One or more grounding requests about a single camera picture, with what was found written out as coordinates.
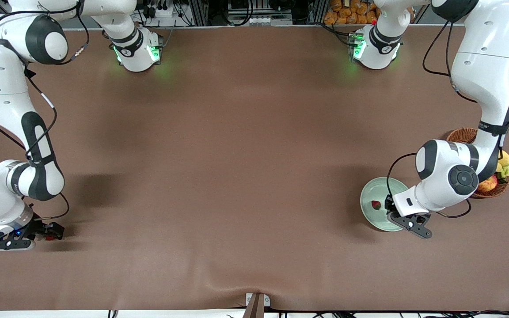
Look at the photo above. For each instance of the brown table mat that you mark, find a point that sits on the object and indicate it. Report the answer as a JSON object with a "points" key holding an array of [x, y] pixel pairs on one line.
{"points": [[254, 265]]}

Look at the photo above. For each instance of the pale green round plate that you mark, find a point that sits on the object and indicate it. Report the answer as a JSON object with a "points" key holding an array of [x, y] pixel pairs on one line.
{"points": [[371, 190]]}

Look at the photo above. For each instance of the white power strip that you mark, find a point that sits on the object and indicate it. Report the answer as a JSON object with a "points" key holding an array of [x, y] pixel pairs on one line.
{"points": [[164, 12]]}

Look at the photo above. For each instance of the brown wicker basket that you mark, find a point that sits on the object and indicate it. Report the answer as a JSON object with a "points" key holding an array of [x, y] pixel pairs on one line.
{"points": [[462, 134]]}

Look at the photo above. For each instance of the orange bread pile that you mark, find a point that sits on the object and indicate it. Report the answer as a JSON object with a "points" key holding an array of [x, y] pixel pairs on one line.
{"points": [[347, 13]]}

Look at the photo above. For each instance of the red apple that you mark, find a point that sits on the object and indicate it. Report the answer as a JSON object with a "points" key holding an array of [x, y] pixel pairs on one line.
{"points": [[489, 184]]}

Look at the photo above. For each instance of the metal table edge bracket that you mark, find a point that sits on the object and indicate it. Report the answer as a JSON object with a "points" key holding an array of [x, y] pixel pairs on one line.
{"points": [[257, 304]]}

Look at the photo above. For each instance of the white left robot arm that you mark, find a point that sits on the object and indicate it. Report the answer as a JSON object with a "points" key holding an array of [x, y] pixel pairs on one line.
{"points": [[484, 66]]}

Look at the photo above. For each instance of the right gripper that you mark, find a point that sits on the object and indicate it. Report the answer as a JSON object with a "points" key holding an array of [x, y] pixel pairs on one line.
{"points": [[39, 227]]}

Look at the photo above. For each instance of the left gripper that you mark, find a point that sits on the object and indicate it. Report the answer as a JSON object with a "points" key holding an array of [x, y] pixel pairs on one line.
{"points": [[389, 203]]}

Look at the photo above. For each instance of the aluminium frame post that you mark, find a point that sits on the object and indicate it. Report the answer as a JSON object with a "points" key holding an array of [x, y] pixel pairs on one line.
{"points": [[316, 11], [198, 11]]}

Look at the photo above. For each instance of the white terminal block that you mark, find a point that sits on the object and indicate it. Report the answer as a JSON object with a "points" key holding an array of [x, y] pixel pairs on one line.
{"points": [[267, 20]]}

